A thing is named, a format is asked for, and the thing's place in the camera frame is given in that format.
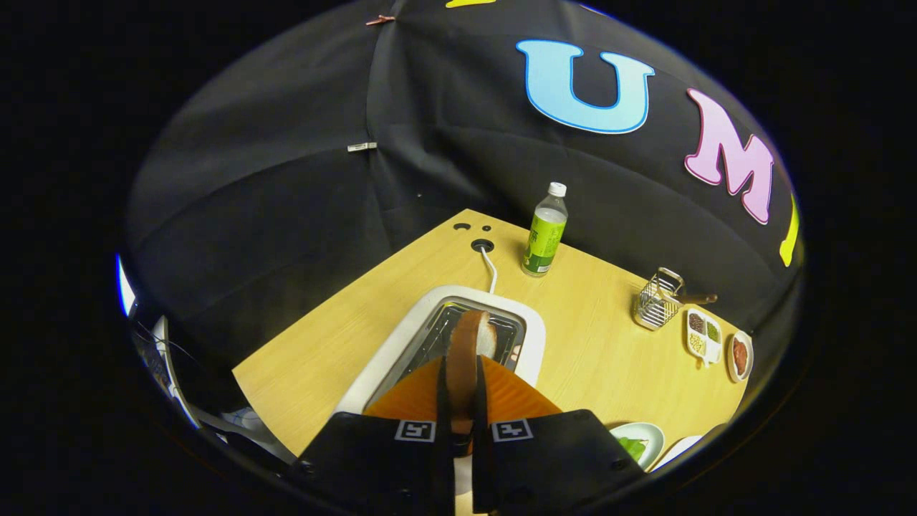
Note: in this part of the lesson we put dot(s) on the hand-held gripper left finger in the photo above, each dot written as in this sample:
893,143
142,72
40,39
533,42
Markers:
444,401

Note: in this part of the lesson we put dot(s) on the white square plate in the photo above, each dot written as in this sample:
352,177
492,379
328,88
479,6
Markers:
677,450

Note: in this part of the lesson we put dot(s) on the white toaster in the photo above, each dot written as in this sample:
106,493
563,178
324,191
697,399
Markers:
396,351

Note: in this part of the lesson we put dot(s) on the pile of dark beans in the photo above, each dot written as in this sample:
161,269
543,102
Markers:
696,322

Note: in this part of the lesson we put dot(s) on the pile of green beans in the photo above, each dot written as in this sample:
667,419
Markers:
713,332

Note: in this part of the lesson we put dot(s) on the red clip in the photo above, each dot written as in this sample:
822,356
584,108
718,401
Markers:
380,19

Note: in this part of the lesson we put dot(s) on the black backdrop cloth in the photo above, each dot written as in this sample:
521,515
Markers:
286,179

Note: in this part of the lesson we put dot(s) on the white tag clip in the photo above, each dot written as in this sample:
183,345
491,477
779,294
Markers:
362,146

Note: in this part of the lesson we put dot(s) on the green label water bottle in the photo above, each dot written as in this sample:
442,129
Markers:
544,233

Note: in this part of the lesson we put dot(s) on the green lettuce leaf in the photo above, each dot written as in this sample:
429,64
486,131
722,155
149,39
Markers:
634,448

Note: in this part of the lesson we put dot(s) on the bread slice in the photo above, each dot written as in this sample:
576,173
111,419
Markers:
464,358

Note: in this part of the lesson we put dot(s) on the white divided dish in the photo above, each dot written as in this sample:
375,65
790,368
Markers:
711,352

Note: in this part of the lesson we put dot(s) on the pale green round plate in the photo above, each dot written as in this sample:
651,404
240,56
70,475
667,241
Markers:
648,433

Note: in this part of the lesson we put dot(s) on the brown steak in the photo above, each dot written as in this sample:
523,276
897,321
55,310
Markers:
740,355

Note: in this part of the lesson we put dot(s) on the pile of yellow beans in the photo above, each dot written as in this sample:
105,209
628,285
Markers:
697,345

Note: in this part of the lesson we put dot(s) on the white oval meat plate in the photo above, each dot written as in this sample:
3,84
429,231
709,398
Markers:
731,369

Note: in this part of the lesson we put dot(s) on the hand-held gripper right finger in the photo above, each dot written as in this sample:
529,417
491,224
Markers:
480,408

